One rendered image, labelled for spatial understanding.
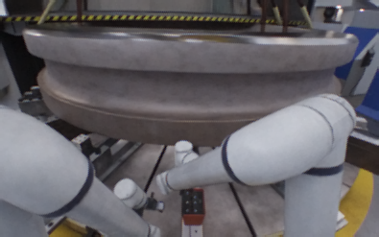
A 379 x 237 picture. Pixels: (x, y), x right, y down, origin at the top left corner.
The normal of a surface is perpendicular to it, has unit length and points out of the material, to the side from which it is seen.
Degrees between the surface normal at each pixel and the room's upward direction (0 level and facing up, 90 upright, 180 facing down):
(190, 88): 90
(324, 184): 78
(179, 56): 90
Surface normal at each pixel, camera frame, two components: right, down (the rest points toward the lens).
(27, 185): 0.51, 0.25
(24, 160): 0.61, -0.18
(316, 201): -0.41, 0.29
